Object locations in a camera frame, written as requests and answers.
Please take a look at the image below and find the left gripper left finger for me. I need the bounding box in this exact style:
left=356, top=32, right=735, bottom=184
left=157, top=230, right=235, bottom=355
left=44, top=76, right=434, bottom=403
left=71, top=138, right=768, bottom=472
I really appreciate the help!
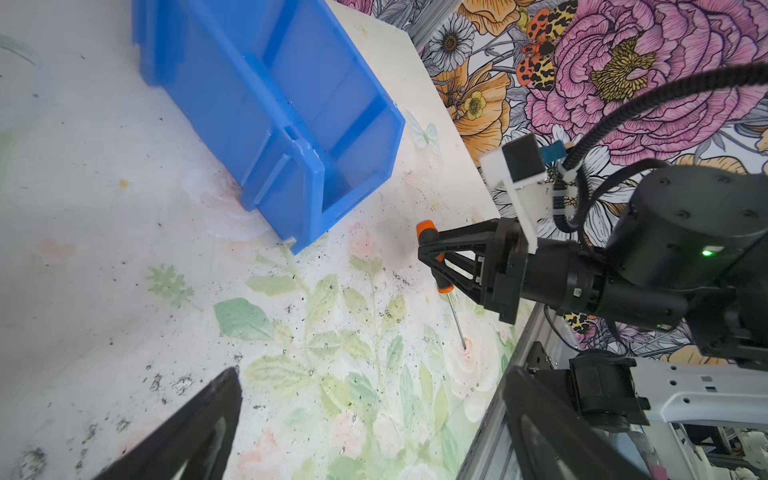
left=97, top=367, right=242, bottom=479

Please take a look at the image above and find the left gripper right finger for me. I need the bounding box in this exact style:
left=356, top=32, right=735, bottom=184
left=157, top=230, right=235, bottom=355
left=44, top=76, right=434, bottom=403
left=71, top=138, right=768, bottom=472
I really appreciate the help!
left=514, top=373, right=649, bottom=480

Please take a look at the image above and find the blue plastic storage bin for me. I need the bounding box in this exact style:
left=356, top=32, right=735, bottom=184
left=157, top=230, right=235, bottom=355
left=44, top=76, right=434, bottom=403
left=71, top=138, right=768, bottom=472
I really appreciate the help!
left=132, top=0, right=405, bottom=252

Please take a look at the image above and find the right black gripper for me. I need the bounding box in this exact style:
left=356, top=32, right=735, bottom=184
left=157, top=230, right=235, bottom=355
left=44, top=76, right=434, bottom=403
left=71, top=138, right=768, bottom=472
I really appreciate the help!
left=417, top=218, right=603, bottom=323

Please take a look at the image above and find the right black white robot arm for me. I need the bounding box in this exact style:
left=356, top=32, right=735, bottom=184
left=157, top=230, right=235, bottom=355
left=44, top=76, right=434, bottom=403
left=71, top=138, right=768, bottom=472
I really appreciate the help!
left=416, top=160, right=767, bottom=479

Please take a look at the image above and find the aluminium front rail frame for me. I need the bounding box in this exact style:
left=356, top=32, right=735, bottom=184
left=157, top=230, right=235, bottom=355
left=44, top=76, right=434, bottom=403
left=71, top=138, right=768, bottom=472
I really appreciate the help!
left=457, top=304, right=575, bottom=479

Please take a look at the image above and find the orange black handled screwdriver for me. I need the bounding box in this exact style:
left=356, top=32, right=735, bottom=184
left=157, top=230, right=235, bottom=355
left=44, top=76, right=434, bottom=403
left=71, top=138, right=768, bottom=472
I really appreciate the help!
left=416, top=220, right=467, bottom=350

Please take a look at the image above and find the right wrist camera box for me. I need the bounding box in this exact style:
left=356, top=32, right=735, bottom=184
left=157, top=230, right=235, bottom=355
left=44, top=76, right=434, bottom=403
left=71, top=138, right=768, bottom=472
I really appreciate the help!
left=480, top=134, right=568, bottom=263

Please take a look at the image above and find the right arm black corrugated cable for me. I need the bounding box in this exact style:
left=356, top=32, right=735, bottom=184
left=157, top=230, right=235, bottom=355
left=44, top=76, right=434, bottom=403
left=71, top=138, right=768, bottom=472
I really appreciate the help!
left=551, top=61, right=768, bottom=235

